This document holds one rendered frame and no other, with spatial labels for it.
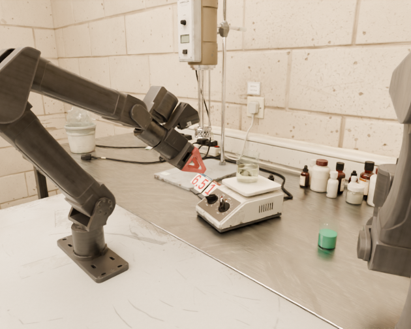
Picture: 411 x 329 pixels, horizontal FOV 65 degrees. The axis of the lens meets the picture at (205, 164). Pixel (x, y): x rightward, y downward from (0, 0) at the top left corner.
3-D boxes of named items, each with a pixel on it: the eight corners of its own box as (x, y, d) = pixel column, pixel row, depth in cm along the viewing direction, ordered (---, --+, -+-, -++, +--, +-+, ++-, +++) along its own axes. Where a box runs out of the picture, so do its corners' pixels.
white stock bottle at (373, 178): (388, 210, 90) (395, 173, 87) (365, 205, 93) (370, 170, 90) (390, 203, 95) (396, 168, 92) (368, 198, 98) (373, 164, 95)
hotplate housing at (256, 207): (220, 234, 77) (220, 203, 75) (194, 213, 88) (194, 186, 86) (289, 215, 87) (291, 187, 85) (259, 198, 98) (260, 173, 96)
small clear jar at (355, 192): (342, 202, 96) (344, 185, 94) (349, 197, 99) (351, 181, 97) (358, 206, 93) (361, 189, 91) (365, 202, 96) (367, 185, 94)
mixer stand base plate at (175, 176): (189, 190, 104) (189, 187, 104) (152, 176, 118) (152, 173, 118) (246, 170, 125) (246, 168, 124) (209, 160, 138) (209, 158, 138)
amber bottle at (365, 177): (366, 192, 103) (372, 159, 100) (376, 197, 99) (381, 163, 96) (353, 192, 102) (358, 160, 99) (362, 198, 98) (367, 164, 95)
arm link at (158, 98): (161, 102, 82) (130, 69, 73) (186, 104, 76) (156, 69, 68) (139, 140, 79) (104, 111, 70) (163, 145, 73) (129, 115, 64)
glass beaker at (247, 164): (249, 177, 92) (250, 148, 89) (263, 184, 86) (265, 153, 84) (228, 181, 89) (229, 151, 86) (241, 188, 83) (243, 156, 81)
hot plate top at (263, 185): (246, 197, 79) (246, 194, 79) (220, 182, 89) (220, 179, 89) (282, 188, 84) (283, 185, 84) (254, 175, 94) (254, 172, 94)
